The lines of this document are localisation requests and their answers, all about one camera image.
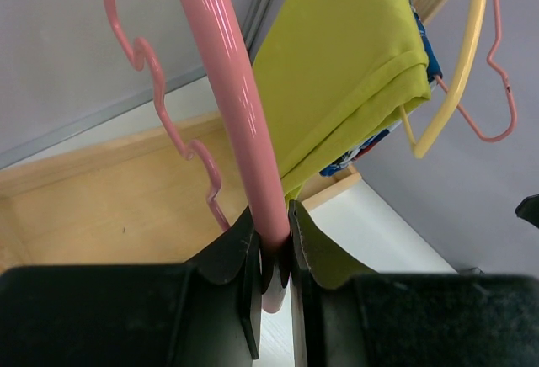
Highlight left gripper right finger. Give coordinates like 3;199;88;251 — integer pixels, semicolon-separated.
289;201;538;366

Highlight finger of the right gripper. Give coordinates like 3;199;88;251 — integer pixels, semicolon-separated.
515;194;539;228

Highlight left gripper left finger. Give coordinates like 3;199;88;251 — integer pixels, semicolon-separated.
1;211;261;366

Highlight pink trouser hanger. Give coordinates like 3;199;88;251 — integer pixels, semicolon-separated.
103;0;290;313

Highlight blue patterned trousers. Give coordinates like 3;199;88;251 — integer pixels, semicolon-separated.
319;3;443;178

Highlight pink hanger right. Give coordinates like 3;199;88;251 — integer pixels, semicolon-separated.
435;0;517;143

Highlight green trousers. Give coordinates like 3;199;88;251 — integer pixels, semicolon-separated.
253;0;431;200

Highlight wooden clothes rack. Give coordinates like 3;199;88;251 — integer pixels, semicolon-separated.
0;0;477;275

